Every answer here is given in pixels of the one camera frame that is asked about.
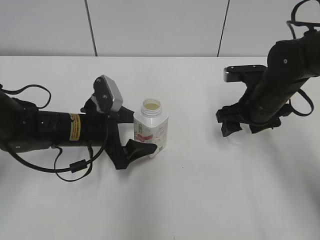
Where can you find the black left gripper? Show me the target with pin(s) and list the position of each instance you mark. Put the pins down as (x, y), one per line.
(102, 129)

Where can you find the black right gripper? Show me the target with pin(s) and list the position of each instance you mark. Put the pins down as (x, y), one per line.
(257, 117)

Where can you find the white yili yogurt bottle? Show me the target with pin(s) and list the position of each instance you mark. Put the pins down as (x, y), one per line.
(150, 124)

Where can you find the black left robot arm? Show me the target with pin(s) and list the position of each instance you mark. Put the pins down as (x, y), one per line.
(25, 128)

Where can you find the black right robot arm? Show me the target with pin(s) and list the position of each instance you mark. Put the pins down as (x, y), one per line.
(290, 63)

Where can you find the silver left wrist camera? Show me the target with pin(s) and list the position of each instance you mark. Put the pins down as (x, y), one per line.
(106, 96)

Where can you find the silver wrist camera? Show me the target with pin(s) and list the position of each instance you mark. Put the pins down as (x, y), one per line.
(106, 96)
(247, 74)

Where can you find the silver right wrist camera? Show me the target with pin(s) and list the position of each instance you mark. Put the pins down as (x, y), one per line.
(247, 74)

